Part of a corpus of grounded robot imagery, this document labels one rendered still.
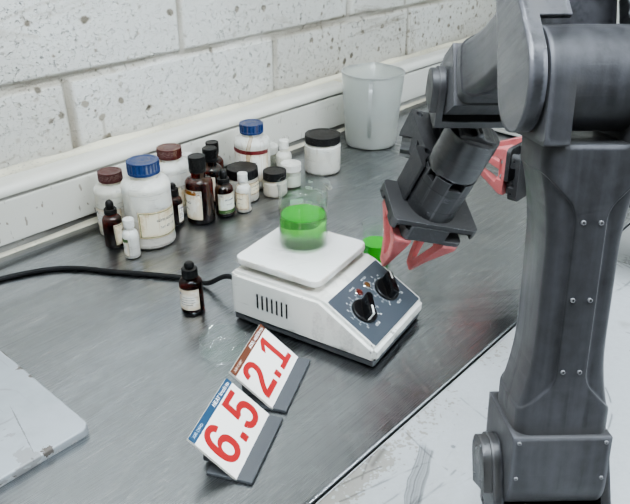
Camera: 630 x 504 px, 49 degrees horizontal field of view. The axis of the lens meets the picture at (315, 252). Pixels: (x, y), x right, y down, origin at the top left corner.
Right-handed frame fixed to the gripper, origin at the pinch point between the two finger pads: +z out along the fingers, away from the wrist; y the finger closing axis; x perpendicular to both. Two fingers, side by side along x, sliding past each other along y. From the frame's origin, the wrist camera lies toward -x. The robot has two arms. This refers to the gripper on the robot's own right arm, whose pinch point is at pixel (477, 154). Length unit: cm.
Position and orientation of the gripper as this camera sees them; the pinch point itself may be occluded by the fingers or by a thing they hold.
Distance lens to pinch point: 102.5
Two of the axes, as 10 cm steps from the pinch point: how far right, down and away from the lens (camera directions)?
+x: 0.2, 8.8, 4.7
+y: -6.7, 3.6, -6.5
